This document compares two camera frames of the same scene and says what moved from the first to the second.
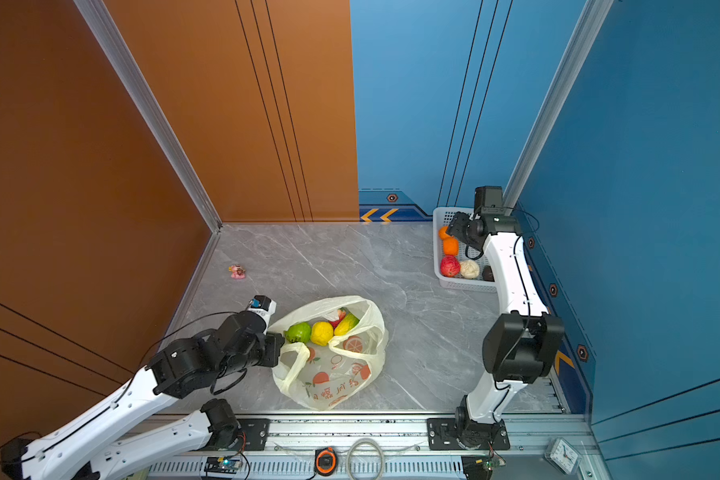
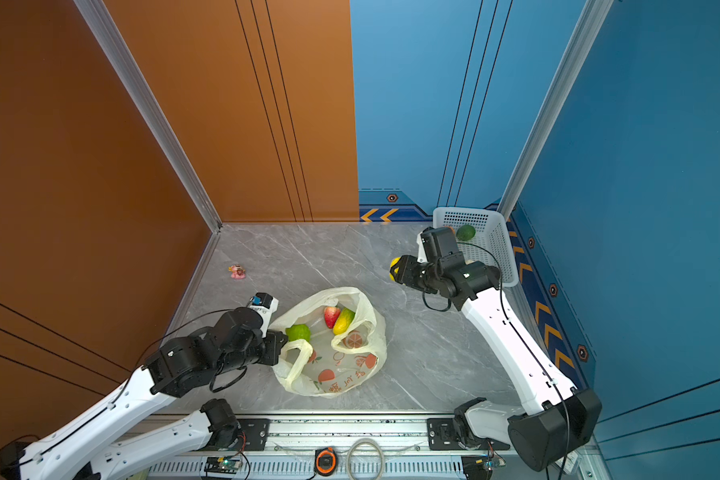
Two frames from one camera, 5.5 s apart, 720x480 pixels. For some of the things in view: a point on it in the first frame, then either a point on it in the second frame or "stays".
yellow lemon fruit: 321,333 to 392,263
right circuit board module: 480,467 stays
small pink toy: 238,271 stays
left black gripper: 275,341 stays
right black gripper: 456,227 to 406,264
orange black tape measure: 325,461 stays
